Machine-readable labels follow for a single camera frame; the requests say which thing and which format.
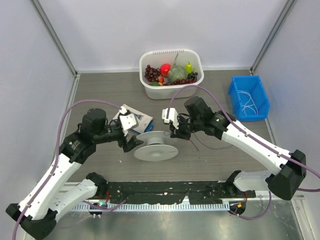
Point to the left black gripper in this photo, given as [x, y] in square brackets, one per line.
[131, 144]

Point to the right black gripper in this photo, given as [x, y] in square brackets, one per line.
[179, 133]

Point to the white perforated filament spool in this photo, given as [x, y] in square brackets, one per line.
[157, 146]

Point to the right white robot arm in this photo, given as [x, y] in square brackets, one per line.
[284, 172]

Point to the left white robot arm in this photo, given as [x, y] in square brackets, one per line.
[41, 210]

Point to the blue razor package box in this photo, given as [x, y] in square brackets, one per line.
[144, 121]

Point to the dark red grape bunch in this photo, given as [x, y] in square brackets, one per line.
[184, 81]

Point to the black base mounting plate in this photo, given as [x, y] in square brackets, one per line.
[171, 192]

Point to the green lime fruit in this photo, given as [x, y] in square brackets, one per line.
[154, 84]

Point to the orange peach fruit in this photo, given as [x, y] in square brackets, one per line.
[160, 80]

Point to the dark blue grapes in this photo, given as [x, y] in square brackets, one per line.
[192, 75]

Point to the green melon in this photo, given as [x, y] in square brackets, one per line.
[176, 72]

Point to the white plastic fruit basket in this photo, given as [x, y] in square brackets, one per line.
[174, 57]

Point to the yellow green pear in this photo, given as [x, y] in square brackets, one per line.
[189, 68]

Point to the red pomegranate fruit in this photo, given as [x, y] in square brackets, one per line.
[164, 69]

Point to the blue plastic storage bin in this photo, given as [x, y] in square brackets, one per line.
[248, 98]

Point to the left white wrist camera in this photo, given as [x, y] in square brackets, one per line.
[128, 120]

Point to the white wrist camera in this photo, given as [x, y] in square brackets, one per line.
[170, 116]
[128, 120]

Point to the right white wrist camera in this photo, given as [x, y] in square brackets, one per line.
[170, 116]

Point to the white slotted cable duct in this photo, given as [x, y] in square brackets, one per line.
[182, 207]

